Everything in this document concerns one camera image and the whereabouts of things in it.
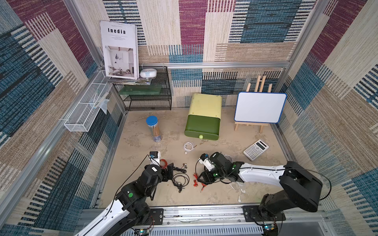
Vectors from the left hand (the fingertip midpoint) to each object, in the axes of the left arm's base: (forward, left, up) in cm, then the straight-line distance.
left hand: (166, 164), depth 77 cm
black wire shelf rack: (+56, +22, -8) cm, 61 cm away
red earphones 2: (-6, -15, -13) cm, 21 cm away
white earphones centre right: (+10, -36, -13) cm, 40 cm away
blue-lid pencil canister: (+24, +10, +7) cm, 26 cm away
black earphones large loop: (-3, -6, -14) cm, 16 cm away
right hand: (-3, -17, -10) cm, 21 cm away
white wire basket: (+27, +37, +21) cm, 51 cm away
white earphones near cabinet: (+19, -11, -13) cm, 26 cm away
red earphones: (-5, -1, +7) cm, 9 cm away
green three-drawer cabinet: (+25, -20, +5) cm, 33 cm away
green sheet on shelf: (+50, +20, +10) cm, 55 cm away
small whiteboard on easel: (+35, -57, +4) cm, 67 cm away
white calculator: (+15, -55, -13) cm, 58 cm away
